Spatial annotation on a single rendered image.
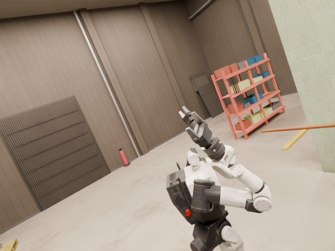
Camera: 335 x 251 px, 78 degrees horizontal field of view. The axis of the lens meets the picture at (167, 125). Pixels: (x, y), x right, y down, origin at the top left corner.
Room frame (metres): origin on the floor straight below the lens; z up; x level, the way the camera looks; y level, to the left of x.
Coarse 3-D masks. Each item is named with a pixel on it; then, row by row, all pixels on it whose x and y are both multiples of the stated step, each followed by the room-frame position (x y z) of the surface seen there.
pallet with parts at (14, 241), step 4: (12, 240) 4.78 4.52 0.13; (16, 240) 4.81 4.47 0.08; (0, 244) 4.62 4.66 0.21; (8, 244) 4.64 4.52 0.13; (12, 244) 4.54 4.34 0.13; (16, 244) 4.73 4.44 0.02; (0, 248) 4.57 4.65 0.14; (4, 248) 4.50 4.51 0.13; (8, 248) 4.41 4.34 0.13; (12, 248) 4.39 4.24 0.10
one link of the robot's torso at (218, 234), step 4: (224, 220) 1.22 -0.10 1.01; (220, 224) 1.18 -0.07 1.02; (224, 224) 1.18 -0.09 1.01; (228, 224) 1.19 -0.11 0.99; (220, 228) 1.16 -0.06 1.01; (216, 232) 1.15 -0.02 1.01; (220, 232) 1.15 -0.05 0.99; (216, 236) 1.14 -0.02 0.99; (220, 236) 1.15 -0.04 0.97; (220, 240) 1.13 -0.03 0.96
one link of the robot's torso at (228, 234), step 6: (228, 228) 1.15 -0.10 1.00; (222, 234) 1.13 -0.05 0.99; (228, 234) 1.14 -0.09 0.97; (234, 234) 1.16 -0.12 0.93; (228, 240) 1.13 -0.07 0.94; (234, 240) 1.15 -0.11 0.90; (240, 240) 1.19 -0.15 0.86; (222, 246) 1.23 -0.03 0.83; (228, 246) 1.19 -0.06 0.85; (234, 246) 1.16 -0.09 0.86; (240, 246) 1.19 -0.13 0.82
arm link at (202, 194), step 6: (198, 186) 0.97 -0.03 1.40; (204, 186) 0.96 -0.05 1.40; (210, 186) 0.98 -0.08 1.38; (216, 186) 0.97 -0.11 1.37; (198, 192) 0.96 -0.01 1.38; (204, 192) 0.96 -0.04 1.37; (210, 192) 0.95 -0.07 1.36; (216, 192) 0.94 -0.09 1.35; (192, 198) 0.99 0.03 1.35; (198, 198) 0.95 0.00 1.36; (204, 198) 0.95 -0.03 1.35; (210, 198) 0.94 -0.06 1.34; (216, 198) 0.93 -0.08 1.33; (192, 204) 0.97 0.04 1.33; (198, 204) 0.95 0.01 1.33; (204, 204) 0.94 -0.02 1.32
